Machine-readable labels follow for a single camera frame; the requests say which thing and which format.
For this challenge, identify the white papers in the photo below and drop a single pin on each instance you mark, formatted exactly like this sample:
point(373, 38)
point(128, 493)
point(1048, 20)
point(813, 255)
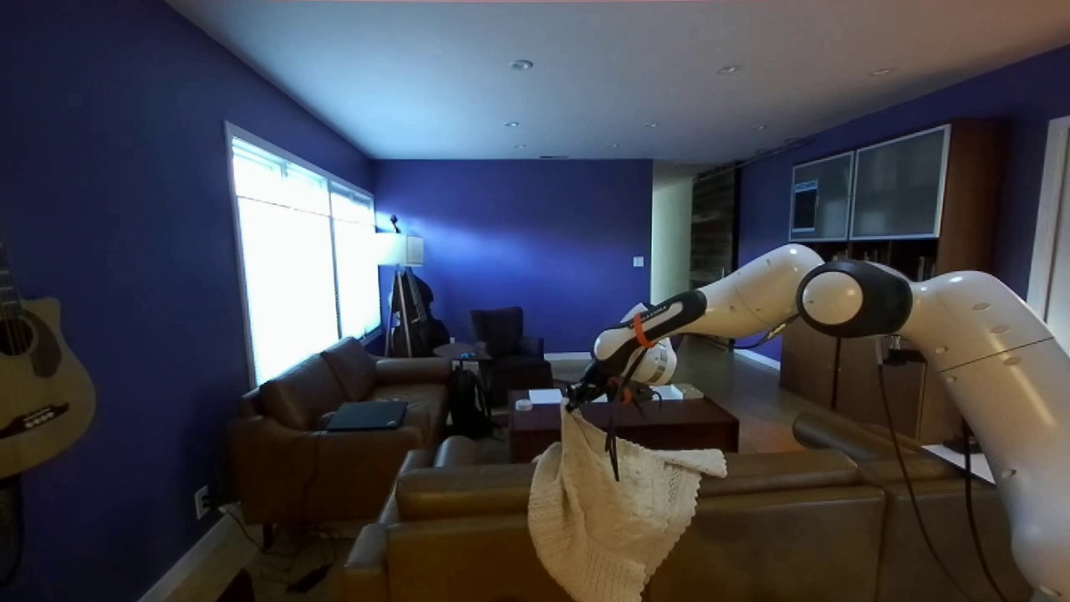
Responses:
point(548, 395)
point(675, 393)

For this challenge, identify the large bright window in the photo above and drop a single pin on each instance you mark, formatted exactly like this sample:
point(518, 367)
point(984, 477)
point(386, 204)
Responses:
point(285, 270)

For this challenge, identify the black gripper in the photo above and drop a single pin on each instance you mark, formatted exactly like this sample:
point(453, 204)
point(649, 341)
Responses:
point(608, 381)

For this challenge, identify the white wall switch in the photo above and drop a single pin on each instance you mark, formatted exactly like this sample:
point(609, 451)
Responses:
point(637, 263)

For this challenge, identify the brown leather sofa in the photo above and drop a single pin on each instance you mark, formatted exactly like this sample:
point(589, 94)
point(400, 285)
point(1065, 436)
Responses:
point(469, 522)

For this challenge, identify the white wall outlet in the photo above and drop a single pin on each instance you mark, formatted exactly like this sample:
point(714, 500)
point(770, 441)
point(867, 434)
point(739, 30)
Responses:
point(202, 503)

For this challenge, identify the dark wooden coffee table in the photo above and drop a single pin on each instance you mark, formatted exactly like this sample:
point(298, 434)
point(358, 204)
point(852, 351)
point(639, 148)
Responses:
point(670, 422)

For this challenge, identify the dark bookshelf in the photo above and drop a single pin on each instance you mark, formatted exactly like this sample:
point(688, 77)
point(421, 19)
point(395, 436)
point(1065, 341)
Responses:
point(714, 223)

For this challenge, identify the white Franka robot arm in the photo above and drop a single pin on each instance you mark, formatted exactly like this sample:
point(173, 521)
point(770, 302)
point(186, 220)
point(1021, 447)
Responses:
point(981, 346)

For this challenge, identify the recessed ceiling light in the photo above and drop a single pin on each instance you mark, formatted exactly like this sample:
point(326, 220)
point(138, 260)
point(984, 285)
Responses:
point(731, 68)
point(522, 65)

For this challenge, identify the brown leather couch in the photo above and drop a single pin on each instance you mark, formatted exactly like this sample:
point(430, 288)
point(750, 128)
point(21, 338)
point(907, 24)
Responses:
point(290, 447)

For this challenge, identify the black backpack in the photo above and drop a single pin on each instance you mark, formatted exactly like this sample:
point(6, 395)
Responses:
point(469, 401)

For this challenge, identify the dark instrument case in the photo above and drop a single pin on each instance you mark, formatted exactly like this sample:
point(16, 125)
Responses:
point(422, 319)

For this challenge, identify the wooden cabinet glass doors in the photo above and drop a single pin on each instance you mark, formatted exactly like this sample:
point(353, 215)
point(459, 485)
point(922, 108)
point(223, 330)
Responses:
point(892, 185)

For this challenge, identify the white knitted blanket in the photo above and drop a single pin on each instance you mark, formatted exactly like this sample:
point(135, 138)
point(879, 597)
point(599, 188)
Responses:
point(602, 512)

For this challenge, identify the floor lamp white shade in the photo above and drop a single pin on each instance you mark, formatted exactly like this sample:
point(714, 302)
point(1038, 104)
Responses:
point(403, 251)

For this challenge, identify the dark laptop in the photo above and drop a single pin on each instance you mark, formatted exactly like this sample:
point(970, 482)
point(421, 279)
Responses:
point(368, 416)

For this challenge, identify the acoustic guitar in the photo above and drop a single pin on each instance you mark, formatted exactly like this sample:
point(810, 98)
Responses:
point(36, 388)

